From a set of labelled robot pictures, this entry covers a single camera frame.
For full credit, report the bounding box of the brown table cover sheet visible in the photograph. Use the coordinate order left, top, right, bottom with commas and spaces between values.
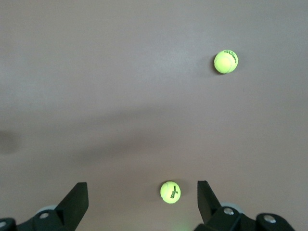
0, 0, 308, 231

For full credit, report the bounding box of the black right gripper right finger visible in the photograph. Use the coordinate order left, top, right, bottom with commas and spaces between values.
194, 180, 259, 231

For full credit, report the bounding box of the yellow tennis ball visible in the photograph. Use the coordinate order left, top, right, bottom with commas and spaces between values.
214, 49, 239, 74
160, 180, 182, 204

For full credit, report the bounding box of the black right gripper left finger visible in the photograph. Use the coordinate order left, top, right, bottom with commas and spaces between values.
15, 182, 89, 231

